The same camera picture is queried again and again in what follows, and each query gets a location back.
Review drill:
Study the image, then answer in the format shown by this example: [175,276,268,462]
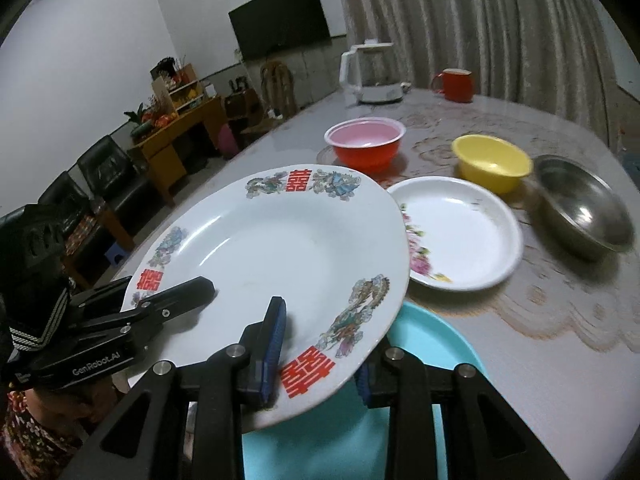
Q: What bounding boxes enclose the yellow plastic bowl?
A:
[451,133,534,195]

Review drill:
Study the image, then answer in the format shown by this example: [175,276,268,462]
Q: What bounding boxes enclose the large white double-happiness plate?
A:
[124,164,409,431]

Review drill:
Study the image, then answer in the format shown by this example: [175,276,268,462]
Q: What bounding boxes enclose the black leather sofa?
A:
[37,134,151,256]

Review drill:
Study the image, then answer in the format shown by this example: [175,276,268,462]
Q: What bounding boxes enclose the stainless steel bowl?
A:
[533,155,634,261]

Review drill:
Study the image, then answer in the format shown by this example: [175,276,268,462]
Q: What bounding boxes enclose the black wall television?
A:
[228,0,331,61]

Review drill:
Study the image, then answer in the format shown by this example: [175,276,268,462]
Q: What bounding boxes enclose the red bowl pink inside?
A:
[324,117,406,174]

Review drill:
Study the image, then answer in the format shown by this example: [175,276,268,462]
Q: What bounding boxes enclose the white electric kettle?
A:
[338,39,408,105]

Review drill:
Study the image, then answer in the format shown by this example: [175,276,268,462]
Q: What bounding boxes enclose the white floral plate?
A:
[387,176,524,292]

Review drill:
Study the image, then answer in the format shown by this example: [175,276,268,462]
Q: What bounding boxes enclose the beige patterned curtain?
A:
[342,0,618,148]

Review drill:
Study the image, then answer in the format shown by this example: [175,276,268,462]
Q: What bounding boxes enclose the lace table doily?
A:
[322,93,639,352]

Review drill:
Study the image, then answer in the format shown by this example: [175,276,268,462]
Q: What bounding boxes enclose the red mug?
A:
[431,68,474,103]

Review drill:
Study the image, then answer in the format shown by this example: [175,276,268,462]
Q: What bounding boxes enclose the wooden sideboard cabinet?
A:
[132,63,228,205]

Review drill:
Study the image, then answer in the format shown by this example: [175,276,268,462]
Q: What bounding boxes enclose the wooden chair by wall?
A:
[260,60,298,119]

